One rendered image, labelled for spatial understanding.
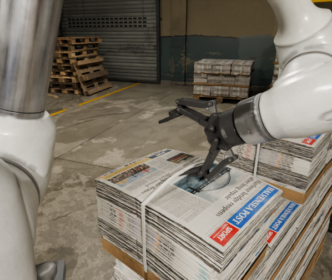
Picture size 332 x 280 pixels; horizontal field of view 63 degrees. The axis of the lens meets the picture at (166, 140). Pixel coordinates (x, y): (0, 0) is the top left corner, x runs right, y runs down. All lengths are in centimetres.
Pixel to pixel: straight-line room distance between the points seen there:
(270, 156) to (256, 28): 656
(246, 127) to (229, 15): 714
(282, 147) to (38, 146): 81
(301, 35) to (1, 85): 51
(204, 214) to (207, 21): 727
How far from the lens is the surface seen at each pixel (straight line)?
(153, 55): 815
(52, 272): 58
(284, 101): 47
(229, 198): 64
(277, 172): 110
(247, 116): 50
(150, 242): 66
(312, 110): 45
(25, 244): 44
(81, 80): 680
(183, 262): 61
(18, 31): 50
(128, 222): 69
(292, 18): 56
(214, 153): 60
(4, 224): 39
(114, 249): 80
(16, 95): 51
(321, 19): 57
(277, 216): 103
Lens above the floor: 141
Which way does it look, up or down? 22 degrees down
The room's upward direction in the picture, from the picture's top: straight up
